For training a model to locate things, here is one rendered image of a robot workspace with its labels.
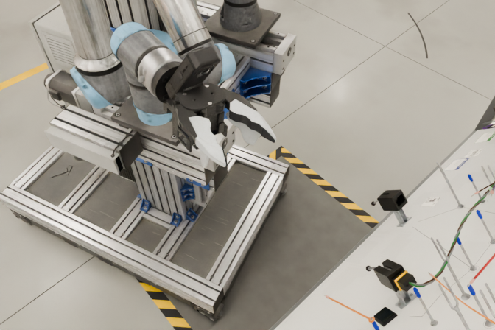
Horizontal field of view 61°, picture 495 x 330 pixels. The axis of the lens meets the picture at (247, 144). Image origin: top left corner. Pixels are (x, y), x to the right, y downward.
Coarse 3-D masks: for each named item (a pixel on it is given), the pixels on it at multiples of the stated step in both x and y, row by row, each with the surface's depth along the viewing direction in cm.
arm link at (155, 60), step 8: (160, 48) 69; (152, 56) 67; (160, 56) 67; (168, 56) 67; (176, 56) 68; (144, 64) 67; (152, 64) 66; (160, 64) 66; (144, 72) 67; (152, 72) 66; (144, 80) 68
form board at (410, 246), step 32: (448, 160) 146; (480, 160) 133; (416, 192) 136; (448, 192) 125; (480, 192) 116; (384, 224) 129; (416, 224) 119; (448, 224) 110; (480, 224) 103; (352, 256) 121; (384, 256) 112; (416, 256) 105; (480, 256) 92; (320, 288) 115; (352, 288) 107; (384, 288) 100; (448, 288) 88; (480, 288) 84; (288, 320) 109; (320, 320) 102; (352, 320) 96; (416, 320) 85; (448, 320) 80; (480, 320) 76
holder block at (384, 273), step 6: (384, 264) 93; (390, 264) 91; (396, 264) 90; (378, 270) 91; (384, 270) 90; (390, 270) 89; (396, 270) 88; (402, 270) 89; (378, 276) 92; (384, 276) 89; (390, 276) 88; (384, 282) 91; (390, 282) 88; (390, 288) 90; (396, 288) 88
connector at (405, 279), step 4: (400, 272) 89; (396, 276) 88; (404, 276) 86; (408, 276) 86; (412, 276) 86; (392, 280) 88; (400, 280) 86; (404, 280) 85; (408, 280) 85; (412, 280) 85; (400, 284) 86; (404, 284) 85; (408, 284) 85; (404, 288) 85; (408, 288) 85
